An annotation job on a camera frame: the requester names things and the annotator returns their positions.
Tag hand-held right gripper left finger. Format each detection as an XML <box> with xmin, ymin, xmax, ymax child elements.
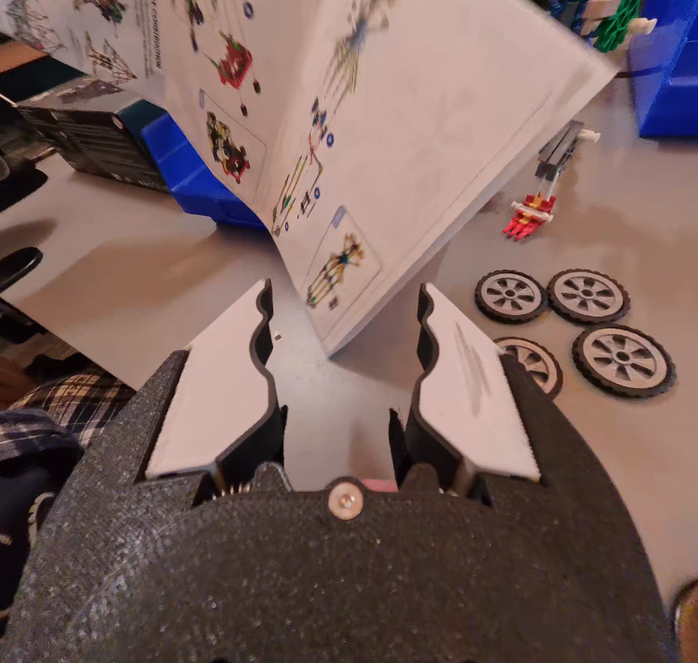
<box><xmin>144</xmin><ymin>278</ymin><xmax>287</xmax><ymax>481</ymax></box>

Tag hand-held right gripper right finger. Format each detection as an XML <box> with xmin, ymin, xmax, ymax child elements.
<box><xmin>388</xmin><ymin>282</ymin><xmax>542</xmax><ymax>484</ymax></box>

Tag toy building instruction booklet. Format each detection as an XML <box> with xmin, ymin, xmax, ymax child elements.
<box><xmin>0</xmin><ymin>0</ymin><xmax>619</xmax><ymax>355</ymax></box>

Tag grey toy wheel black tyre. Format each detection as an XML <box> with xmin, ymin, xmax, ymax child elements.
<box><xmin>493</xmin><ymin>337</ymin><xmax>563</xmax><ymax>400</ymax></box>
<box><xmin>474</xmin><ymin>269</ymin><xmax>547</xmax><ymax>324</ymax></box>
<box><xmin>571</xmin><ymin>325</ymin><xmax>677</xmax><ymax>399</ymax></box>
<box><xmin>547</xmin><ymin>269</ymin><xmax>631</xmax><ymax>324</ymax></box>

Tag person's plaid shirt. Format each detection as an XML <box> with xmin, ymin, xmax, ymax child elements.
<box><xmin>0</xmin><ymin>368</ymin><xmax>137</xmax><ymax>456</ymax></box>

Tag dark cloth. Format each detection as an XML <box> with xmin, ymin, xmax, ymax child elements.
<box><xmin>0</xmin><ymin>412</ymin><xmax>83</xmax><ymax>620</ymax></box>

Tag blue plastic parts bin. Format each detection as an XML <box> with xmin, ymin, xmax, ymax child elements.
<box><xmin>117</xmin><ymin>98</ymin><xmax>270</xmax><ymax>233</ymax></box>

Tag black cardboard box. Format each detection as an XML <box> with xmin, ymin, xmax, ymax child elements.
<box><xmin>13</xmin><ymin>76</ymin><xmax>171</xmax><ymax>193</ymax></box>

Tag blue plastic model bin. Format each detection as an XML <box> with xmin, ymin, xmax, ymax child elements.
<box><xmin>627</xmin><ymin>0</ymin><xmax>698</xmax><ymax>140</ymax></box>

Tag green blue construction toy model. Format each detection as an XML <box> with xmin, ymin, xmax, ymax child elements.
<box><xmin>545</xmin><ymin>0</ymin><xmax>661</xmax><ymax>55</ymax></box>

